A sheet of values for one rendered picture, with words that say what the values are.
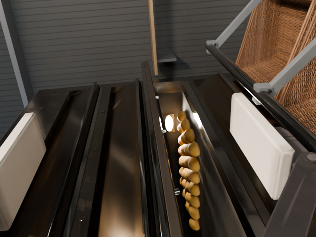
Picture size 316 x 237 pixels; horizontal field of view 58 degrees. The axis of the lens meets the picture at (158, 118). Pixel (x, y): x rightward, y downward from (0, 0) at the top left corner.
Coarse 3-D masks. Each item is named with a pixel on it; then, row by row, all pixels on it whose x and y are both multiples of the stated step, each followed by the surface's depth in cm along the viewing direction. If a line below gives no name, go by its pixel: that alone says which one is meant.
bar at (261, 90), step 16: (256, 0) 104; (240, 16) 106; (224, 32) 108; (208, 48) 108; (304, 48) 65; (224, 64) 89; (288, 64) 66; (304, 64) 65; (240, 80) 76; (272, 80) 68; (288, 80) 66; (256, 96) 67; (272, 96) 68; (272, 112) 59; (288, 112) 56; (288, 128) 53; (304, 128) 50; (304, 144) 48
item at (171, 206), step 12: (156, 108) 114; (156, 120) 105; (156, 132) 98; (168, 168) 79; (168, 180) 75; (168, 192) 71; (168, 204) 67; (168, 216) 64; (180, 216) 84; (180, 228) 61
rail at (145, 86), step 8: (144, 72) 156; (144, 80) 145; (144, 88) 135; (152, 120) 106; (152, 128) 100; (152, 136) 96; (152, 144) 91; (152, 152) 88; (152, 160) 84; (160, 176) 77; (160, 184) 74; (160, 192) 71; (160, 200) 69; (160, 208) 67; (160, 216) 65; (160, 224) 63; (168, 224) 63; (160, 232) 61; (168, 232) 60
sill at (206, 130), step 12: (192, 96) 159; (192, 108) 152; (204, 120) 134; (204, 132) 128; (216, 144) 115; (216, 156) 109; (228, 168) 101; (228, 180) 96; (240, 180) 95; (228, 192) 98; (240, 192) 90; (240, 204) 86; (252, 204) 85; (240, 216) 86; (252, 216) 81; (252, 228) 78; (264, 228) 77
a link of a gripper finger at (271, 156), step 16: (240, 96) 18; (240, 112) 18; (256, 112) 16; (240, 128) 18; (256, 128) 15; (272, 128) 15; (240, 144) 18; (256, 144) 16; (272, 144) 14; (288, 144) 13; (256, 160) 16; (272, 160) 14; (288, 160) 13; (272, 176) 14; (288, 176) 14; (272, 192) 14
